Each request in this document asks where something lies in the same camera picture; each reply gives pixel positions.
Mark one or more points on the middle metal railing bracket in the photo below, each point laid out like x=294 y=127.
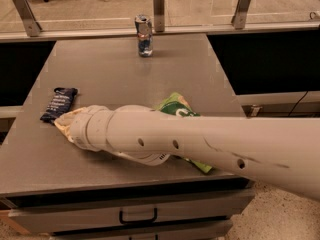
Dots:
x=159 y=15

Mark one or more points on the silver blue redbull can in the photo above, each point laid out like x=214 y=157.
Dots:
x=143 y=26

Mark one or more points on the metal railing bracket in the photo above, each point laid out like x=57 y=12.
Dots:
x=239 y=19
x=31 y=26
x=159 y=15

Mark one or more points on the dark blue rxbar wrapper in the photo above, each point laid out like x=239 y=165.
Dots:
x=60 y=104

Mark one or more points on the grey upper drawer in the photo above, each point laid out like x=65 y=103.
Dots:
x=104 y=214

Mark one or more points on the green chip bag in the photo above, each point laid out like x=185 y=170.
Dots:
x=176 y=105

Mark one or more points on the black upper drawer handle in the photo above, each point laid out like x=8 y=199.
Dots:
x=138 y=216

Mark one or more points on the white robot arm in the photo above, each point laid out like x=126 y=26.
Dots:
x=282 y=152

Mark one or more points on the grey drawer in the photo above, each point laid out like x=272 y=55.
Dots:
x=104 y=214
x=200 y=230

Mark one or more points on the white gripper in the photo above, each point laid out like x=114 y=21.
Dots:
x=81 y=128

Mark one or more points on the right metal railing bracket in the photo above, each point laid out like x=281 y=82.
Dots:
x=239 y=19

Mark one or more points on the grey lower drawer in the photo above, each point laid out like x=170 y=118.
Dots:
x=200 y=230

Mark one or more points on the left metal railing bracket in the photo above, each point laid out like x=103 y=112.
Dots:
x=31 y=26

